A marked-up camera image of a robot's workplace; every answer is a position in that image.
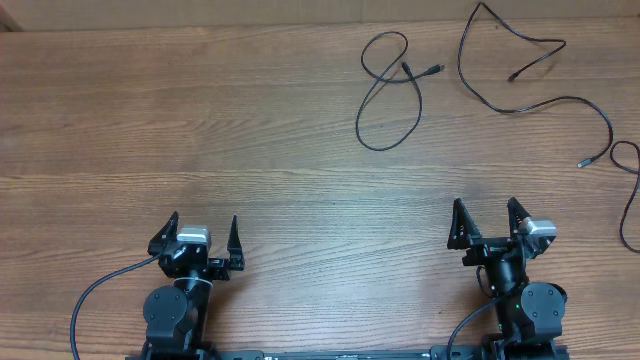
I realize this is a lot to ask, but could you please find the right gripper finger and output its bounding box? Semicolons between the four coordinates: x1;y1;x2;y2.
507;197;530;238
447;198;482;250

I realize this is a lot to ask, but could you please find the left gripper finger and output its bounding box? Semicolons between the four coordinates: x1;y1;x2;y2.
147;211;179;256
227;215;245;271

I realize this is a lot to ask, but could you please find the black usb cable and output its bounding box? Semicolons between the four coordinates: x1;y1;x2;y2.
609;140;640;254
354;30;446;153
456;1;615;169

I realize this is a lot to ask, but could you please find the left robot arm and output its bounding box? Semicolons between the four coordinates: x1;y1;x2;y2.
141;213;245;359

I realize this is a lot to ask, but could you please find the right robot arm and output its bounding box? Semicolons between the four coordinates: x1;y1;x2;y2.
444;197;569;359

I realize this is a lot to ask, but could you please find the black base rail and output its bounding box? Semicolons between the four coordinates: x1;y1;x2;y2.
124;344;571;360

